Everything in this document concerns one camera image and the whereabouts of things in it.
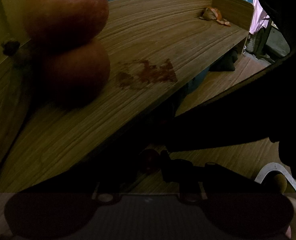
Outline wooden desk shelf riser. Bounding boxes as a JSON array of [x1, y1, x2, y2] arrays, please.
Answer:
[[0, 0, 254, 192]]

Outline lower red apple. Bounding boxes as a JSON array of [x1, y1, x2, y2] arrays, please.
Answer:
[[49, 38, 111, 98]]

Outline red apple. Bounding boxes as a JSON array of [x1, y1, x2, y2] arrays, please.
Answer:
[[49, 38, 111, 98], [23, 0, 109, 41]]

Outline orange peel scraps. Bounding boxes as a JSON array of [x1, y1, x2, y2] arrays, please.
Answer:
[[199, 7, 231, 27]]

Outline upper red apple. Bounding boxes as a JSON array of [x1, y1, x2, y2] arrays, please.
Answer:
[[23, 0, 109, 41]]

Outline metal tray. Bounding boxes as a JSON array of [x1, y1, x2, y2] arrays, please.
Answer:
[[254, 162, 296, 200]]

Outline pink curtain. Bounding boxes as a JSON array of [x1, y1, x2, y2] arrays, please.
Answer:
[[249, 0, 270, 35]]

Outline kiwi in tray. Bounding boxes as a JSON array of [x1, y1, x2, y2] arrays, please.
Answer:
[[275, 173, 288, 193]]

